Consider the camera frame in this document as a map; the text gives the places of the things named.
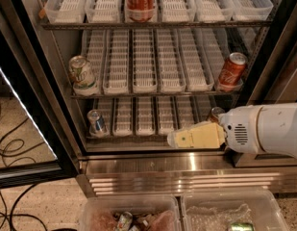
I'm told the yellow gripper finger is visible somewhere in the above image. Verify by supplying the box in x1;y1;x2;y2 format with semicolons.
167;121;225;149

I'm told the green white 7up can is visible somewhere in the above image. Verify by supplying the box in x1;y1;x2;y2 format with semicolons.
69;55;98;96

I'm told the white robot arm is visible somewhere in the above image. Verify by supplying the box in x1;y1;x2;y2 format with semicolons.
167;103;297;159

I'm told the orange can bottom shelf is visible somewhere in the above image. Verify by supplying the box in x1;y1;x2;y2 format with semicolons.
207;107;225;122

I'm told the red coke can middle shelf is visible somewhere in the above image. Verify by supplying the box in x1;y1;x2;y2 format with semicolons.
217;52;247;91

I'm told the red coke can shelf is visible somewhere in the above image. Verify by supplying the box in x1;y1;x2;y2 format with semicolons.
126;0;154;22
217;52;247;91

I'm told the steel fridge base grille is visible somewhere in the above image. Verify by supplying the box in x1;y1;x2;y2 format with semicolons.
76;153;297;197

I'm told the green can in right bin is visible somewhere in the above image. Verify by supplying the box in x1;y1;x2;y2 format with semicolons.
227;222;255;231

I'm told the blue silver can bottom shelf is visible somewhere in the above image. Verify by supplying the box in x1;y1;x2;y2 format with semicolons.
87;109;108;138

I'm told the can in left bin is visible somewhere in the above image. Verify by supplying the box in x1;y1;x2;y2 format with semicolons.
115;212;133;231

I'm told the red coke can top shelf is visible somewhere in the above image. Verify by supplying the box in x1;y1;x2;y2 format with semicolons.
126;0;154;22

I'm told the open glass fridge door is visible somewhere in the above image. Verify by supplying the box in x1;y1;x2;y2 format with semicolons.
0;0;79;189

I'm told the right clear plastic bin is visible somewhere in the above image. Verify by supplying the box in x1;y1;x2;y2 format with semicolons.
181;188;289;231

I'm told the clear plastic bin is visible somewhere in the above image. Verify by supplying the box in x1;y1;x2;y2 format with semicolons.
79;194;182;231
181;188;289;231

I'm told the left clear plastic bin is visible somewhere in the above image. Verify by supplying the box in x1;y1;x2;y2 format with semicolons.
79;194;182;231

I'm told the middle wire shelf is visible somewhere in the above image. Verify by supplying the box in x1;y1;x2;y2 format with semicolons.
71;90;240;99

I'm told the wire shelf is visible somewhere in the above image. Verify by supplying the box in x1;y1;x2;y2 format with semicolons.
87;135;167;143
71;90;240;99
41;20;272;31

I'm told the bottom wire shelf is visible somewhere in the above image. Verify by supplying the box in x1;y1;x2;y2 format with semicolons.
87;135;167;143

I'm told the top wire shelf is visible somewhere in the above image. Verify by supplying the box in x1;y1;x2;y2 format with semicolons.
41;20;272;31

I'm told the black floor cable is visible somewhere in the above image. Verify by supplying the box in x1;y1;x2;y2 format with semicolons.
0;96;50;231

